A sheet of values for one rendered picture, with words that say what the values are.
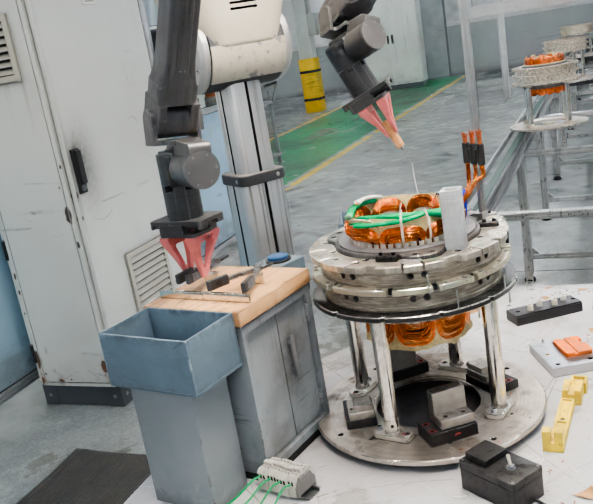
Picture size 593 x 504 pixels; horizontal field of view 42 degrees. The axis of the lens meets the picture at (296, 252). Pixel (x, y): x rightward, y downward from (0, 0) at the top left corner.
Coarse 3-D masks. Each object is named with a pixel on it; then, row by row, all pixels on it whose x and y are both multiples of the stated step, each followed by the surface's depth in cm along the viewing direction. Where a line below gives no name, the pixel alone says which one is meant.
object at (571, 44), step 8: (552, 40) 579; (560, 40) 579; (568, 40) 554; (576, 40) 555; (584, 40) 559; (544, 48) 569; (552, 48) 561; (560, 48) 558; (568, 48) 556; (576, 48) 556; (584, 48) 557; (584, 56) 573; (576, 64) 560; (584, 64) 574; (576, 72) 561; (584, 72) 575; (576, 80) 561; (584, 80) 558
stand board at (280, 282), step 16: (224, 272) 133; (272, 272) 129; (288, 272) 127; (304, 272) 127; (192, 288) 127; (224, 288) 125; (240, 288) 123; (256, 288) 122; (272, 288) 120; (288, 288) 123; (160, 304) 122; (176, 304) 121; (192, 304) 119; (208, 304) 118; (224, 304) 117; (240, 304) 116; (256, 304) 116; (272, 304) 119; (240, 320) 113
